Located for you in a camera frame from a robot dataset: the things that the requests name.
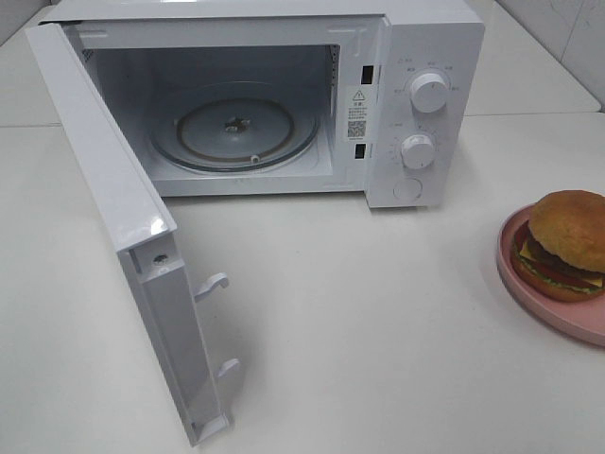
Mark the round white door button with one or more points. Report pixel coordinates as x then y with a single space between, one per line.
408 189

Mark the white microwave knob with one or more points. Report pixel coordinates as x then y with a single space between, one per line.
418 151
429 92

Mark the white microwave door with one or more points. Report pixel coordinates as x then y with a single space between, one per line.
141 230

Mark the toy hamburger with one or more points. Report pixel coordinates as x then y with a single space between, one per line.
559 249

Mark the pink round plate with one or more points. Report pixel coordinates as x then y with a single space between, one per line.
582 321

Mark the glass microwave turntable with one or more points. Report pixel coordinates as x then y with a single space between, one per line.
234 126

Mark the white microwave oven body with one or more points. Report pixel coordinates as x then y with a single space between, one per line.
357 59

